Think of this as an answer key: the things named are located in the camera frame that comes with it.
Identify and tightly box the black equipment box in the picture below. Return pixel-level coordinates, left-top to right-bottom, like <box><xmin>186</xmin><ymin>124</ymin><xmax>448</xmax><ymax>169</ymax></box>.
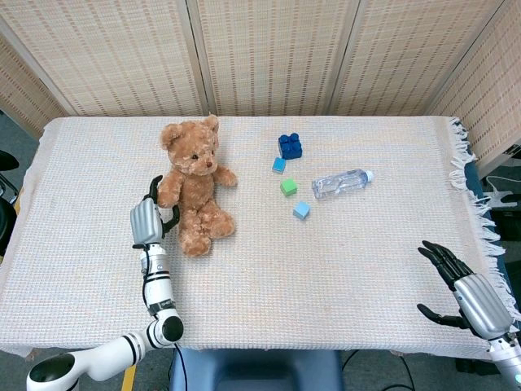
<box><xmin>490</xmin><ymin>203</ymin><xmax>521</xmax><ymax>248</ymax></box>

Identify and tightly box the black chair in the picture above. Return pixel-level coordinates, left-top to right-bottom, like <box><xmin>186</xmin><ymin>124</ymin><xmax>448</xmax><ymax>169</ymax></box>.
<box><xmin>0</xmin><ymin>150</ymin><xmax>20</xmax><ymax>257</ymax></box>

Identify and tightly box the beige waffle-weave tablecloth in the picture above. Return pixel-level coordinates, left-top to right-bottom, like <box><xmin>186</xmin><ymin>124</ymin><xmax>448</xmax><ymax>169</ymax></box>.
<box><xmin>0</xmin><ymin>116</ymin><xmax>521</xmax><ymax>362</ymax></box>

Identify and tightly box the clear plastic water bottle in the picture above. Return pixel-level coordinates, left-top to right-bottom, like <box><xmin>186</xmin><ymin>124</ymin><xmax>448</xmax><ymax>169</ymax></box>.
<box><xmin>311</xmin><ymin>169</ymin><xmax>375</xmax><ymax>200</ymax></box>

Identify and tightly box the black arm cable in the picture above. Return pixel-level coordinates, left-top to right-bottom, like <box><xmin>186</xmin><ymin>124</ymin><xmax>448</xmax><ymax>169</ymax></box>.
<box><xmin>173</xmin><ymin>344</ymin><xmax>189</xmax><ymax>391</ymax></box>

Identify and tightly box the dark blue toy building brick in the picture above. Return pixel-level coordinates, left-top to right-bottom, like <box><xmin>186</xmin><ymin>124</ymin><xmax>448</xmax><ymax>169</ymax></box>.
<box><xmin>278</xmin><ymin>132</ymin><xmax>304</xmax><ymax>160</ymax></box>

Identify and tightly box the woven bamboo screen panel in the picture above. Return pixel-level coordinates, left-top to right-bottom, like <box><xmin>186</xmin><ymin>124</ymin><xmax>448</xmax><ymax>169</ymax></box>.
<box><xmin>429</xmin><ymin>0</ymin><xmax>521</xmax><ymax>172</ymax></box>
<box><xmin>186</xmin><ymin>0</ymin><xmax>361</xmax><ymax>117</ymax></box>
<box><xmin>0</xmin><ymin>0</ymin><xmax>211</xmax><ymax>119</ymax></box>
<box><xmin>329</xmin><ymin>0</ymin><xmax>508</xmax><ymax>117</ymax></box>
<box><xmin>0</xmin><ymin>34</ymin><xmax>68</xmax><ymax>138</ymax></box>

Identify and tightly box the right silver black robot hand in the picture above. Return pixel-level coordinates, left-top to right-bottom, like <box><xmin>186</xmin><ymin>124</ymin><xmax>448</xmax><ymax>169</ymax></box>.
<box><xmin>416</xmin><ymin>239</ymin><xmax>514</xmax><ymax>341</ymax></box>

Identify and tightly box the white plastic frame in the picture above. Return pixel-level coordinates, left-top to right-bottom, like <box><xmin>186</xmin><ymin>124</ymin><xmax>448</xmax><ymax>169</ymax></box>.
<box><xmin>486</xmin><ymin>174</ymin><xmax>521</xmax><ymax>205</ymax></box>

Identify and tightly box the light blue wooden cube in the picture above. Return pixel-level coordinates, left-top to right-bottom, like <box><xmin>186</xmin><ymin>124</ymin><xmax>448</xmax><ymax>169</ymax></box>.
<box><xmin>292</xmin><ymin>200</ymin><xmax>313</xmax><ymax>222</ymax></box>

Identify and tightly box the blue robot torso base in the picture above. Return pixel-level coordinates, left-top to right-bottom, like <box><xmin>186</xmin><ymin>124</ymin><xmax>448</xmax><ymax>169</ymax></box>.
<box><xmin>169</xmin><ymin>349</ymin><xmax>343</xmax><ymax>391</ymax></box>

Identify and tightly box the black floor cable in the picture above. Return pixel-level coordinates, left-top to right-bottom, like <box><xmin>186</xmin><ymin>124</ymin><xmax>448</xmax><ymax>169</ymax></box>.
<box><xmin>390</xmin><ymin>353</ymin><xmax>417</xmax><ymax>391</ymax></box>

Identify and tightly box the blue table frame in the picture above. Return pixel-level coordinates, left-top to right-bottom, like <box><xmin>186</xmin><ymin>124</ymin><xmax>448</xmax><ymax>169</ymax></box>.
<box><xmin>462</xmin><ymin>148</ymin><xmax>512</xmax><ymax>294</ymax></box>

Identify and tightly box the brown plush teddy bear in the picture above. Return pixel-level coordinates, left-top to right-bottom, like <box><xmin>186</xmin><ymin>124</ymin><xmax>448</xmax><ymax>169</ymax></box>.
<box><xmin>156</xmin><ymin>114</ymin><xmax>239</xmax><ymax>257</ymax></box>

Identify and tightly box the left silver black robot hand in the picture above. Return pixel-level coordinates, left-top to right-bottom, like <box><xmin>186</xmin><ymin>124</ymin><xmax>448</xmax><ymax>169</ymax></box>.
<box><xmin>129</xmin><ymin>175</ymin><xmax>181</xmax><ymax>248</ymax></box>

